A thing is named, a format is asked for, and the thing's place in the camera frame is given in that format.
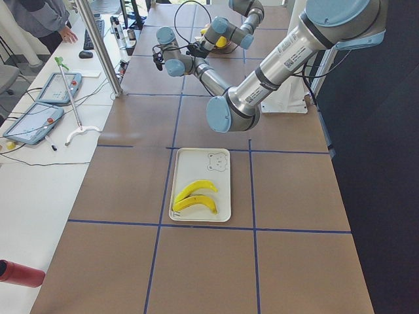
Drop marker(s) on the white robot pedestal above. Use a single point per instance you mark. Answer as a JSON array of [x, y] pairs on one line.
[[297, 93]]

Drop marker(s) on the grabber reach tool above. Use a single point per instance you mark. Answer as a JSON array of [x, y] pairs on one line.
[[81, 128]]

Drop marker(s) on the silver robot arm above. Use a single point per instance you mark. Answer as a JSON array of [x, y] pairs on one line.
[[346, 25], [220, 33]]

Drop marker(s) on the red bottle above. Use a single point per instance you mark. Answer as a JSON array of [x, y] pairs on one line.
[[18, 274]]

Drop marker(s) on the aluminium frame post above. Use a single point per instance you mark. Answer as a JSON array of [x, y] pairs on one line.
[[84, 10]]

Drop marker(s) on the white bear tray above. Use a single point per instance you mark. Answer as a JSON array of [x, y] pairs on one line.
[[193, 164]]

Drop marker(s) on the blue teach pendant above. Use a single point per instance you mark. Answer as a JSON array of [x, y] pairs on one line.
[[54, 92], [34, 124]]

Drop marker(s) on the blue teach pendant far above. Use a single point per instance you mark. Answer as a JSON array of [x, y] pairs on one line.
[[54, 92]]

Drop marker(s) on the yellow lemon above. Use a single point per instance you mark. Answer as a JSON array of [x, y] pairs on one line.
[[222, 42]]

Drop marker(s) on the blue teach pendant near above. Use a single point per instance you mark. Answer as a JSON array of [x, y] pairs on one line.
[[34, 124]]

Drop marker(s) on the person in grey jacket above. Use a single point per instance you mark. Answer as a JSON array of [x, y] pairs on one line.
[[48, 21]]

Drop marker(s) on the brown wicker basket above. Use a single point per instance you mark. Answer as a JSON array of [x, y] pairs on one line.
[[227, 50]]

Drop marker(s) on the black computer mouse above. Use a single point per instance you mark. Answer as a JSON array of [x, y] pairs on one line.
[[85, 54]]

